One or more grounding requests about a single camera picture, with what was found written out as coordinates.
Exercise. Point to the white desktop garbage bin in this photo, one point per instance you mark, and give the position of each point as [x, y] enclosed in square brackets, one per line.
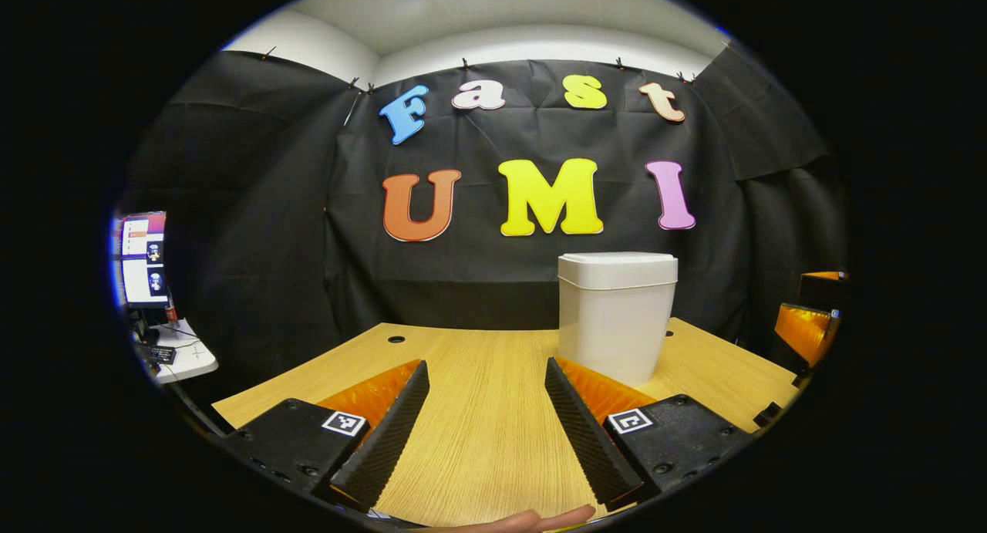
[617, 325]

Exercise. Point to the white side table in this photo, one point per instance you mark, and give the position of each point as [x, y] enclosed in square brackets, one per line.
[193, 359]

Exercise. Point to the black backdrop cloth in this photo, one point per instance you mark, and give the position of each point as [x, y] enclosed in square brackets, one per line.
[270, 209]

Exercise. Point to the wooden desktop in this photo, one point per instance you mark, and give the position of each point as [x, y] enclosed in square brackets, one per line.
[486, 440]

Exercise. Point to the black keyboard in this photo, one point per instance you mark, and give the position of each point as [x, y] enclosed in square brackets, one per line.
[160, 354]

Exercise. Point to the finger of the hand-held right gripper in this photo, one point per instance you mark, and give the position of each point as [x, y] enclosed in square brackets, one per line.
[806, 332]
[825, 290]

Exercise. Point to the row of small cloth clips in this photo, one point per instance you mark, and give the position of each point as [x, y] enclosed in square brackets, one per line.
[464, 62]

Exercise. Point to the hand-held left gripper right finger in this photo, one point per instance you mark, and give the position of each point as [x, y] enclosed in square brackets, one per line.
[590, 448]

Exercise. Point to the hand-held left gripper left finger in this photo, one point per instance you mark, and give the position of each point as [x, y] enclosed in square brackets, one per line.
[389, 440]

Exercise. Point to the small red bottle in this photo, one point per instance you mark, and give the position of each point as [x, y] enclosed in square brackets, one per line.
[170, 311]

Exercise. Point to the computer monitor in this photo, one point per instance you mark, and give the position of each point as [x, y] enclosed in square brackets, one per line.
[145, 255]

